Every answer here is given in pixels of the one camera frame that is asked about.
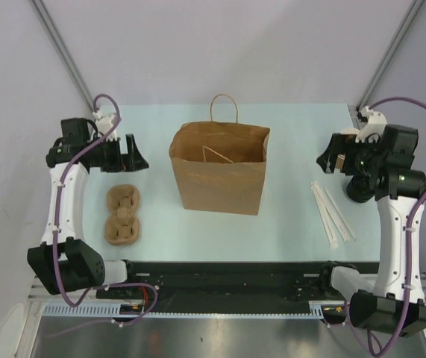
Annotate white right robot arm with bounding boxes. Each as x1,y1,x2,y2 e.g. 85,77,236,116
316,125,426,337

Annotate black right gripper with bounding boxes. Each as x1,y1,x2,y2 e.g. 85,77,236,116
316,133,386,176

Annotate grey slotted cable duct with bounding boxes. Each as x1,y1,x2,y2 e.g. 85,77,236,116
42,301,345,321

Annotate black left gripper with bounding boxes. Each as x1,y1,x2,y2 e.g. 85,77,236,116
90,135,148,173

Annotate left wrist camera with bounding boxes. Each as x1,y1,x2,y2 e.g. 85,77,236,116
91,111,119,142

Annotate stack of black lids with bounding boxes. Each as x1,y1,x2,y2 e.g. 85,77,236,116
346,176,375,204

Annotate aluminium frame post left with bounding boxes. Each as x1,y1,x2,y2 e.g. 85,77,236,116
28,0,94,112

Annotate aluminium frame rail front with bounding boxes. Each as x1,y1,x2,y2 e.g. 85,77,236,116
28,271,426,305

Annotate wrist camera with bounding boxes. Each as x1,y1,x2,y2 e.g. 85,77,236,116
355,106,387,143
91,111,119,142

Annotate white wrapped straw three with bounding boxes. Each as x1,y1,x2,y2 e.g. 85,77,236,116
321,200,339,249

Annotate brown paper bag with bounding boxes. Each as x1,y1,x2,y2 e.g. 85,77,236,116
169,110,270,216

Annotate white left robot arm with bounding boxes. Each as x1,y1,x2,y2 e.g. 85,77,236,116
27,112,149,298

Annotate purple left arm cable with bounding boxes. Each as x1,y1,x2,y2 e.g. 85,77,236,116
46,93,160,339

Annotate stacked paper cups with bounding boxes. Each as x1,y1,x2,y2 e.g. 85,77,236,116
335,128,360,170

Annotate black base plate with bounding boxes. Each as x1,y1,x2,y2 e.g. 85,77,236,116
96,260,381,313

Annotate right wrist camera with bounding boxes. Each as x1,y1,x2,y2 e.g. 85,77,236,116
355,106,387,143

